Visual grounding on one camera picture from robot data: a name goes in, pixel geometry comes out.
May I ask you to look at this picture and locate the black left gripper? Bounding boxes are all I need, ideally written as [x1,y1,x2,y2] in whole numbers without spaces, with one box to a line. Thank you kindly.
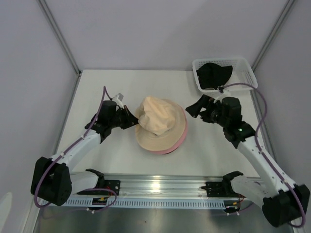
[109,105,140,130]

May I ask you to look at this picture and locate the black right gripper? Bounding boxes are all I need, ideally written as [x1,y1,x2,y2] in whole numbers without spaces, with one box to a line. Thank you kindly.
[185,94,229,128]

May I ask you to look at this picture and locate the beige bucket hat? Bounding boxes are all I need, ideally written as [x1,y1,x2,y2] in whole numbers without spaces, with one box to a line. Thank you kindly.
[135,96,185,152]

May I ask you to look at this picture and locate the black hat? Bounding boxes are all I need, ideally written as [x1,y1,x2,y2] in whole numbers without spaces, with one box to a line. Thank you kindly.
[196,63,233,89]

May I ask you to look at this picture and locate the pink bucket hat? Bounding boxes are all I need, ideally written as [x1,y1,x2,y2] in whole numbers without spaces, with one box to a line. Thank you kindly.
[175,114,188,145]
[154,144,180,155]

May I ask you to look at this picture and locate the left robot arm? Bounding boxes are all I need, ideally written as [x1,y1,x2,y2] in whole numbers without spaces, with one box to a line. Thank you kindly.
[31,100,138,208]

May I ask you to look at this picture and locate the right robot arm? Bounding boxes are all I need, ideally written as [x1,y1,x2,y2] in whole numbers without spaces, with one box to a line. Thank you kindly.
[186,95,310,228]

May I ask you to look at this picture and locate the white plastic basket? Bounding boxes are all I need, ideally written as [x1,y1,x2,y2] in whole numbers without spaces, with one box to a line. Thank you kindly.
[192,57,258,94]

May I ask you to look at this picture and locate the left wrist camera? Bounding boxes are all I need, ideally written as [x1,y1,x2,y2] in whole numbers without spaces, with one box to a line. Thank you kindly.
[112,93,124,109]

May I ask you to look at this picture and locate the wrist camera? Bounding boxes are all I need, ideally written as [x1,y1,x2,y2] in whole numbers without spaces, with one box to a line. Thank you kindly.
[112,93,124,109]
[214,86,231,102]

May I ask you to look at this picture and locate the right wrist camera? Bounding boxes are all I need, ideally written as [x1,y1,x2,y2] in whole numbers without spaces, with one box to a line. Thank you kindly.
[214,86,231,102]

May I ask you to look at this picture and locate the aluminium mounting rail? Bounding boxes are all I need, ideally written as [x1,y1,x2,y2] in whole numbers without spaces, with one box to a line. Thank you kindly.
[31,172,298,202]

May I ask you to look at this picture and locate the right aluminium corner post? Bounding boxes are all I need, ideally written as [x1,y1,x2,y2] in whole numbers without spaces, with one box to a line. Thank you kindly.
[251,0,298,71]

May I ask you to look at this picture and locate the aluminium corner post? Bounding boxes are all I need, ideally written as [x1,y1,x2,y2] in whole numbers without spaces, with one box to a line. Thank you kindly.
[36,0,82,77]
[251,0,298,71]

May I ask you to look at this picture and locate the white slotted cable duct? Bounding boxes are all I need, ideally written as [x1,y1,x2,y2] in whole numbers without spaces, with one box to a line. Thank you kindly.
[55,199,225,209]

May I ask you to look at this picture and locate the left aluminium corner post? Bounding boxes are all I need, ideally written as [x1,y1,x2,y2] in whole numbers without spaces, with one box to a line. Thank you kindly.
[36,0,82,77]

